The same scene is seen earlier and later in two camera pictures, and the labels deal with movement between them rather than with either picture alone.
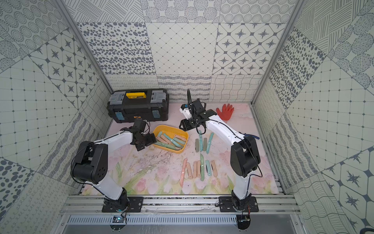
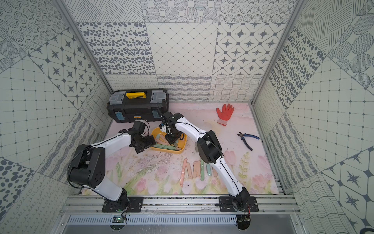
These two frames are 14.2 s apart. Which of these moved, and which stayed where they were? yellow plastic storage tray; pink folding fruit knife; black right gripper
Moved: black right gripper
Stayed: yellow plastic storage tray; pink folding fruit knife
